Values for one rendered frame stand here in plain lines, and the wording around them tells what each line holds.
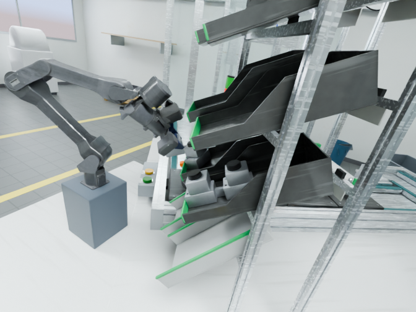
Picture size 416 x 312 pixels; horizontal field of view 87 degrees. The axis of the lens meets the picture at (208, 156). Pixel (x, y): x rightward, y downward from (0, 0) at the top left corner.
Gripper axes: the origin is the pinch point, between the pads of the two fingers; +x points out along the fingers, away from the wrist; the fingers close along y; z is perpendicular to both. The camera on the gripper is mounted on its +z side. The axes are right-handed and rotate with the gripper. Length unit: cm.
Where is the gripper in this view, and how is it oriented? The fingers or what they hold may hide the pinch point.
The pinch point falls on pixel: (174, 138)
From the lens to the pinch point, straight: 72.6
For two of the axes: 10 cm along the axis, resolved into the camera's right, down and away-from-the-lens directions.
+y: -2.6, -6.7, 6.9
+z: 7.7, -5.7, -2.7
